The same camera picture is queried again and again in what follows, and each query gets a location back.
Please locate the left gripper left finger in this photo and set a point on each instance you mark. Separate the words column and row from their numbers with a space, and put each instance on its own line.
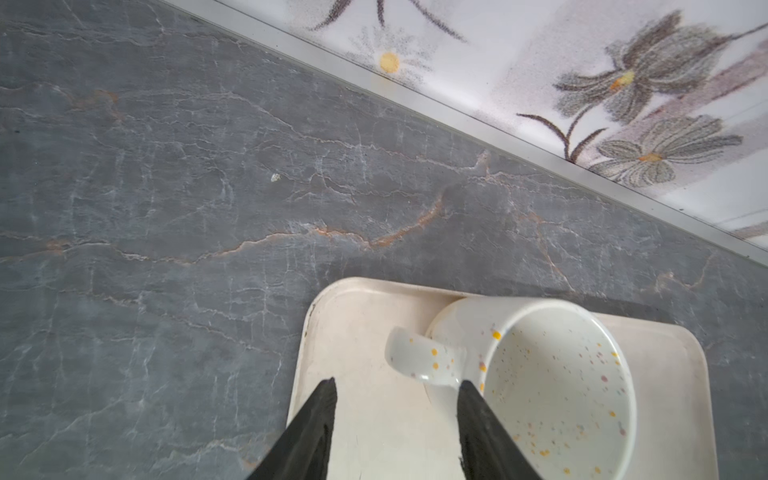
column 303, row 450

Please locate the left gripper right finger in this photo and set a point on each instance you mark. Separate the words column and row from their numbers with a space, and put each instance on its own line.
column 487, row 450

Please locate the beige plastic tray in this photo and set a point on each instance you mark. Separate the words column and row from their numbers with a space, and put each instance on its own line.
column 386, row 427

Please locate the white speckled mug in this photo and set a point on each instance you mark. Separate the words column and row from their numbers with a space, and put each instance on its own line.
column 548, row 369

